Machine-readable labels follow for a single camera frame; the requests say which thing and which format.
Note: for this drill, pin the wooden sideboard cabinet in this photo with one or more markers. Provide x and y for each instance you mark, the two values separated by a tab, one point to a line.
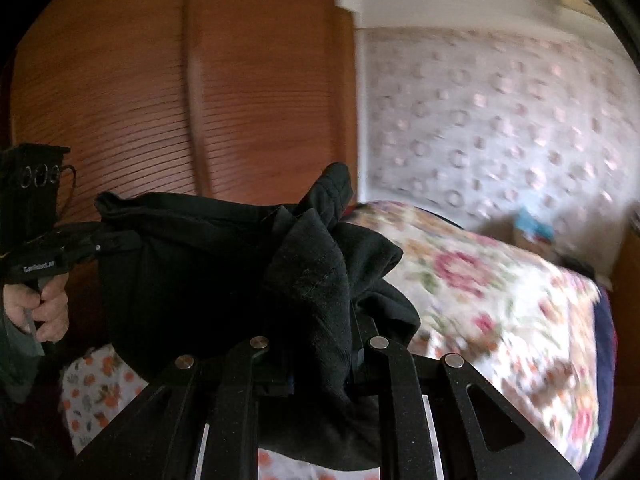
624	299

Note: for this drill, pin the black Superman t-shirt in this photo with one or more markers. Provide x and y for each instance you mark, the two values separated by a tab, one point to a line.
270	303

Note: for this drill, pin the floral bed quilt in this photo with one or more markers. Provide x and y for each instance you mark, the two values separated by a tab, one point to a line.
525	324

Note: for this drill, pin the blue tissue box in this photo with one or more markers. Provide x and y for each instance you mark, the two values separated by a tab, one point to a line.
533	235

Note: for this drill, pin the person's left hand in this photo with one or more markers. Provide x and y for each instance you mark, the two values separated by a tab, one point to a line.
48	307

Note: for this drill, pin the wooden louvered wardrobe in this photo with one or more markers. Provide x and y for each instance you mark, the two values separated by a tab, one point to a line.
244	100

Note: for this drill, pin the navy blue blanket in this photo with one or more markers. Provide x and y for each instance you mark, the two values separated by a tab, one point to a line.
606	341

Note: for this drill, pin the orange-print white garment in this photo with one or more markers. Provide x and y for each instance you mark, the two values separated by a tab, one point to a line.
97	387

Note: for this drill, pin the circle-patterned sheer curtain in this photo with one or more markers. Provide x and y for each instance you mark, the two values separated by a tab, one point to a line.
479	126

